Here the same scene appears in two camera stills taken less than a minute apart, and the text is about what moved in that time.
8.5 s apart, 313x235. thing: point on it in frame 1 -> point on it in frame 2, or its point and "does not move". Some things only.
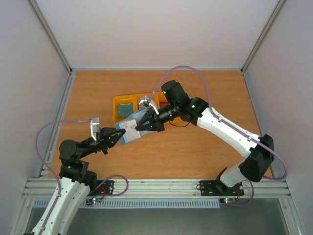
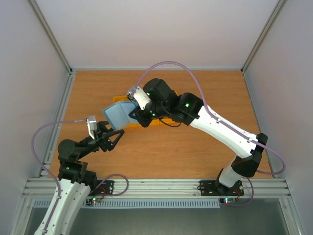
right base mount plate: (215, 188) does not move
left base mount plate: (106, 188) does not move
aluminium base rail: (164, 189) does not move
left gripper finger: (112, 136) does not move
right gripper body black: (156, 121) -> (142, 115)
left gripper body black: (102, 142) does not move
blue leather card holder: (137, 116) -> (118, 114)
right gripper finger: (146, 125) -> (135, 114)
